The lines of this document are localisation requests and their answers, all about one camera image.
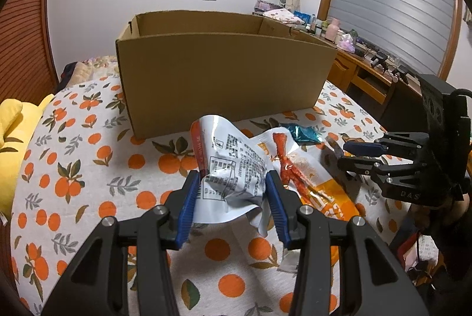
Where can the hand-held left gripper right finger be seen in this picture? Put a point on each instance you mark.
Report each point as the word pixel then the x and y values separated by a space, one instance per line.
pixel 274 205

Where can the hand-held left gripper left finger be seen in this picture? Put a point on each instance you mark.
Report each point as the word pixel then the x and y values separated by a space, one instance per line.
pixel 188 205

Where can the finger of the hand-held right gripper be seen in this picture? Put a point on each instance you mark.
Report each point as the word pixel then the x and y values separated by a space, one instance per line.
pixel 357 165
pixel 359 147

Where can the orange white chicken feet packet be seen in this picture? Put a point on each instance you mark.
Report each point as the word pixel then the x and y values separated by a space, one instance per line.
pixel 326 192

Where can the large white snack packet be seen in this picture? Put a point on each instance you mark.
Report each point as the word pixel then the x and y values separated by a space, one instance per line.
pixel 228 161

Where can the cardboard box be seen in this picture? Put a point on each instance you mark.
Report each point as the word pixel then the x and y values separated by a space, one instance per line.
pixel 221 80

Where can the teal foil snack packet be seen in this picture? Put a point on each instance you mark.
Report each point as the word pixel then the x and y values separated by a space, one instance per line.
pixel 304 133

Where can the wooden cabinet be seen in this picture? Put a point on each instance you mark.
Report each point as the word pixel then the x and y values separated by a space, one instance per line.
pixel 346 71

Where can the orange print bed sheet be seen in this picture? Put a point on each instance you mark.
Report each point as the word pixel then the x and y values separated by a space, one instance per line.
pixel 110 190

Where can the purple tissue pack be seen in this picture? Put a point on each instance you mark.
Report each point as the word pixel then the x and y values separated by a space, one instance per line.
pixel 346 42

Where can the pink bottle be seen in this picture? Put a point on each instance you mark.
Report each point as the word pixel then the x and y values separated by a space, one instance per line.
pixel 333 30

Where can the blue box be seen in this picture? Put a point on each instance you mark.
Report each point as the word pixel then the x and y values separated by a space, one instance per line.
pixel 301 16

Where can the folded floral cloth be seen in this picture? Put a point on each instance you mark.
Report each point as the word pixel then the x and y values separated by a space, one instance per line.
pixel 282 15

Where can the floral blanket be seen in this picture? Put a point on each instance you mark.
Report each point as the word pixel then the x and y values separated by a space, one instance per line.
pixel 97 67

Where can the purple patterned bag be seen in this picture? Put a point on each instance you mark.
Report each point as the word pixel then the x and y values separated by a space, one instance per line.
pixel 266 5

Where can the dark cloth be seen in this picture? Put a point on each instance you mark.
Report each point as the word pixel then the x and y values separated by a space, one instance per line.
pixel 69 72

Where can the yellow plush toy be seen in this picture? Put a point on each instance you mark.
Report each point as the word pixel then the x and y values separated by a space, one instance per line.
pixel 14 139

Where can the wooden louvered wardrobe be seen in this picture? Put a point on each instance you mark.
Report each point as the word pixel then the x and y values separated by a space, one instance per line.
pixel 22 25

